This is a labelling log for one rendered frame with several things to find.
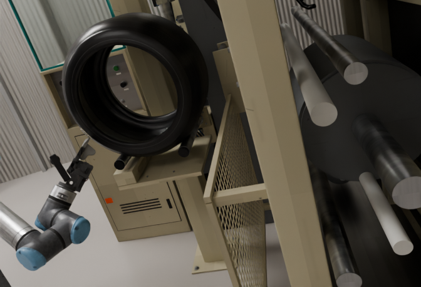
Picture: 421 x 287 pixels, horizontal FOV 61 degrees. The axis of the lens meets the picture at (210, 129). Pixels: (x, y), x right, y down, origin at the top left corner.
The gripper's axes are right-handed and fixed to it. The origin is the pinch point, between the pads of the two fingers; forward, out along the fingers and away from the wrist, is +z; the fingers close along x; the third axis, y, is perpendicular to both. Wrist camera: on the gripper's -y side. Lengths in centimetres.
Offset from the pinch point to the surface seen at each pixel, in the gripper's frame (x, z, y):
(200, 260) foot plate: -56, -29, 90
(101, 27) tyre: 25.0, 34.8, -13.8
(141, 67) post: -10.5, 42.2, 6.1
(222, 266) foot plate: -42, -27, 98
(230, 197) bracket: 70, -5, 36
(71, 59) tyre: 15.3, 21.9, -18.3
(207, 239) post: -43, -16, 84
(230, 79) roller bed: 13, 49, 41
